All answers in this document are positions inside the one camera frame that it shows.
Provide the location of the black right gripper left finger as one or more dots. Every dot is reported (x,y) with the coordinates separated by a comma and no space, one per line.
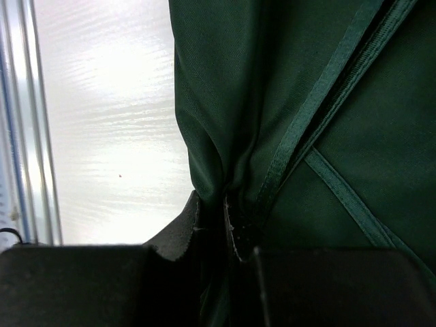
(153,284)

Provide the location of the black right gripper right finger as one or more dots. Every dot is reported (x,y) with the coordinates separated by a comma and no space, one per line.
(321,287)

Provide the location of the green cloth napkin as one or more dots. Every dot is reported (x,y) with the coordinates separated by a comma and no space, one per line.
(308,124)

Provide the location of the aluminium frame rail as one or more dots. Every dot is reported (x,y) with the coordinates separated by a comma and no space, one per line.
(26,119)

